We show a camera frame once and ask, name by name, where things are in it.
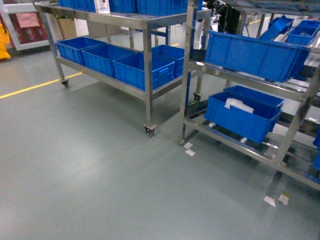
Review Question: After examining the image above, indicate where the blue crate cart front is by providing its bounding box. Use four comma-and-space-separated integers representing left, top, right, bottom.
113, 53, 175, 91

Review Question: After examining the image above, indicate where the blue crate cart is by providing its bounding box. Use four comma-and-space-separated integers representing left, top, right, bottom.
55, 36, 106, 66
113, 53, 175, 91
152, 45, 185, 78
81, 43, 136, 78

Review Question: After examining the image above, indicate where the blue crate cart rear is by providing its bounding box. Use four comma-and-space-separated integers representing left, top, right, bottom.
152, 45, 185, 78

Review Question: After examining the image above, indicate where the blue crate behind lower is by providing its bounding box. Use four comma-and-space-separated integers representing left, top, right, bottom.
223, 85, 285, 109

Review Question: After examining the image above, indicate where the blue crate cart middle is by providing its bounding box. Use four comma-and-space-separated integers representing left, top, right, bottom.
81, 43, 136, 78

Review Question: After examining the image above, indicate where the blue crate with white bags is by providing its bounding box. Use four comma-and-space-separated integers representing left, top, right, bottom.
204, 91, 282, 143

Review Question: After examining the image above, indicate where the steel cart on casters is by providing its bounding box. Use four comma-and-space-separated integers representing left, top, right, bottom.
34, 1, 213, 138

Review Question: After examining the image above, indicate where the steel flow rack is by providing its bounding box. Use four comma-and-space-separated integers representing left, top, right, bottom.
180, 0, 320, 189

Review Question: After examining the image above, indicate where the blue crate cart left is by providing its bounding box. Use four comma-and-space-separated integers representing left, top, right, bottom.
55, 36, 106, 66

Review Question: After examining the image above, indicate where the large blue crate on rack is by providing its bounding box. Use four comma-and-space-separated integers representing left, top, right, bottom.
205, 31, 310, 83

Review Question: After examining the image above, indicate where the yellow wet floor sign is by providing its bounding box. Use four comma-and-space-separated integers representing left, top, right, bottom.
0, 24, 11, 60

